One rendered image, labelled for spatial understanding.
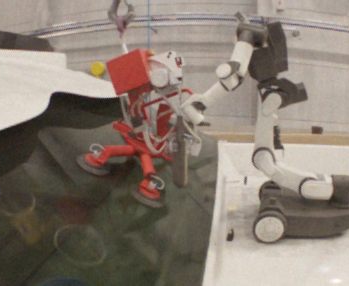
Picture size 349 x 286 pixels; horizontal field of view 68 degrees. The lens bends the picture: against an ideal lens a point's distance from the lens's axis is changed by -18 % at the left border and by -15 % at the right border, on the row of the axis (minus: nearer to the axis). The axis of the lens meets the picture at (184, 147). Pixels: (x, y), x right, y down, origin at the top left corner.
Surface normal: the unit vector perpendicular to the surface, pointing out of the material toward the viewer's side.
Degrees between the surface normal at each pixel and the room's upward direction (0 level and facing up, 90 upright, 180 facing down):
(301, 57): 90
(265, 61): 101
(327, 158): 90
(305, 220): 90
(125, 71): 90
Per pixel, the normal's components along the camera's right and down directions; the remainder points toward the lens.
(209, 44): -0.14, 0.23
